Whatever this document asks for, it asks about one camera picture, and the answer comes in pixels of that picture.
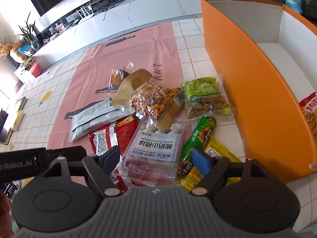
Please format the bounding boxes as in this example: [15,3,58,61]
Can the green sausage snack stick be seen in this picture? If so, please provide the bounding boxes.
[177,116,217,177]

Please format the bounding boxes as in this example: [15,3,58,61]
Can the red stick snack bag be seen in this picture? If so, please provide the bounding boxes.
[299,91,317,140]

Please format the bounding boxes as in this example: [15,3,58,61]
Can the white marble tv cabinet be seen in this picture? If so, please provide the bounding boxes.
[33,0,201,68]

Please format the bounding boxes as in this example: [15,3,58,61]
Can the blue water jug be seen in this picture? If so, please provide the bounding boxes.
[285,0,302,14]

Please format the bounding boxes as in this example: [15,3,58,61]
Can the small red storage box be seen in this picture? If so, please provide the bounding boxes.
[29,62,42,78]

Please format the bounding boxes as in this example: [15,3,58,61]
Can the silver white snack bag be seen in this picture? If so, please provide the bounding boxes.
[69,97,132,142]

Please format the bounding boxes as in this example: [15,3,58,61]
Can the green raisin snack packet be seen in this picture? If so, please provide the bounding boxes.
[182,74,237,120]

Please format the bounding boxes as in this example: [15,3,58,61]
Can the pink bottle print mat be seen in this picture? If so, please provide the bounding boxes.
[48,22,184,154]

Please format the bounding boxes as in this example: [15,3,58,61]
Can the orange cardboard box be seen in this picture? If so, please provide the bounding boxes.
[201,0,316,183]

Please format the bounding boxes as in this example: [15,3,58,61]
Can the white yogurt ball packet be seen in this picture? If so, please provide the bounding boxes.
[117,118,186,186]

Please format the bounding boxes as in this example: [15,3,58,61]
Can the yellow snack packet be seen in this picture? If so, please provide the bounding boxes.
[179,137,242,193]

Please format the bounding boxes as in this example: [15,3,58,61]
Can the small clear pastry packet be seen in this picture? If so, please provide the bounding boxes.
[108,61,134,93]

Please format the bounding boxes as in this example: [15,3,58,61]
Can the person's hand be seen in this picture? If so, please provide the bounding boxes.
[0,193,14,238]

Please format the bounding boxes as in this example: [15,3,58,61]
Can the mixed nuts kraft bag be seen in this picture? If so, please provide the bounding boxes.
[112,69,184,131]

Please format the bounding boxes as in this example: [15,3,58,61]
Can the red snack packet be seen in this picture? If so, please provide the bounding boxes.
[88,115,139,193]

